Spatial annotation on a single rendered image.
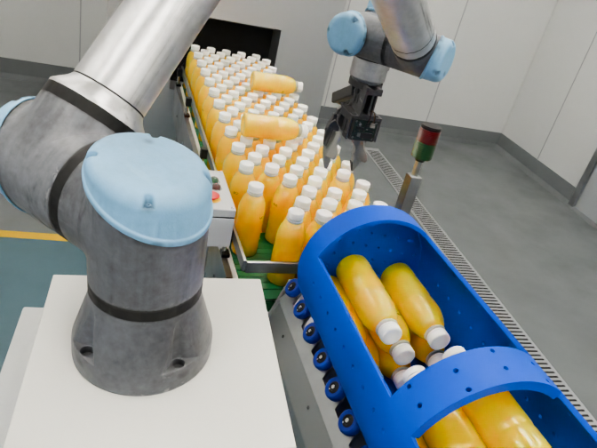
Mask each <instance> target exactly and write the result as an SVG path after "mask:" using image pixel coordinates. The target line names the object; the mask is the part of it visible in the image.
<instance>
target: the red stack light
mask: <svg viewBox="0 0 597 448"><path fill-rule="evenodd" d="M441 133H442V132H429V131H428V130H425V129H424V128H422V127H421V125H420V126H419V129H418V134H417V137H416V139H417V140H418V141H419V142H421V143H423V144H426V145H430V146H435V145H437V143H438V140H439V139H440V136H441Z"/></svg>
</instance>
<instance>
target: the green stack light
mask: <svg viewBox="0 0 597 448"><path fill-rule="evenodd" d="M436 146H437V145H435V146H430V145H426V144H423V143H421V142H419V141H418V140H417V139H415V142H414V145H413V148H412V150H411V153H410V154H411V155H412V156H413V157H415V158H416V159H418V160H421V161H427V162H428V161H431V160H432V158H433V155H434V151H435V149H436Z"/></svg>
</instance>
